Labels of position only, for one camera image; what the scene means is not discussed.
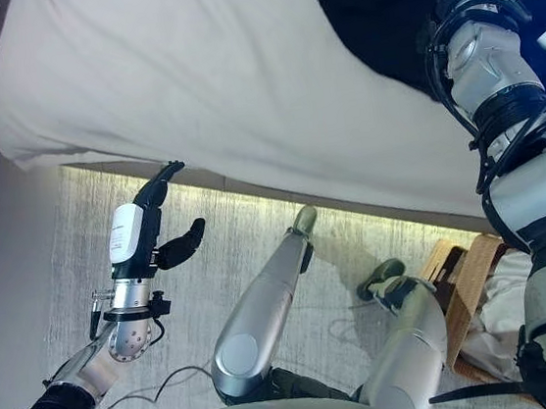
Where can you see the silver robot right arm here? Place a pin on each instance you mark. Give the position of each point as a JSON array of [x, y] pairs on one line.
[[522, 186]]

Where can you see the brown woven laundry basket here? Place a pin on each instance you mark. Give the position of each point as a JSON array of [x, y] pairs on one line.
[[470, 290]]

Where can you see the silver robot left leg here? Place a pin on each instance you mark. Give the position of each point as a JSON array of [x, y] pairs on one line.
[[264, 304]]

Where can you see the silver robot right leg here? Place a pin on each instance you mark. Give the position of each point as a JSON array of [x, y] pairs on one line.
[[407, 347]]

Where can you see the bed with beige sheet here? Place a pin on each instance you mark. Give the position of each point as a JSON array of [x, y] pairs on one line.
[[189, 76]]

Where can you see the black white robot left hand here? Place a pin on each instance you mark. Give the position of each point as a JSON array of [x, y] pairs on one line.
[[131, 235]]

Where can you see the black garment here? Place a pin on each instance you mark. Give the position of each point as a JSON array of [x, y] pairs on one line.
[[370, 16]]

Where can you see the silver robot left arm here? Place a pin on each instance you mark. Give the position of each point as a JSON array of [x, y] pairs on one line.
[[130, 339]]

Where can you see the white shirt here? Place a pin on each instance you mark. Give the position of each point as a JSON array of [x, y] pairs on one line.
[[505, 296]]

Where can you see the silver robot leg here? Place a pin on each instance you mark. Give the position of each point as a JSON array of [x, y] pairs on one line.
[[407, 347], [264, 304]]

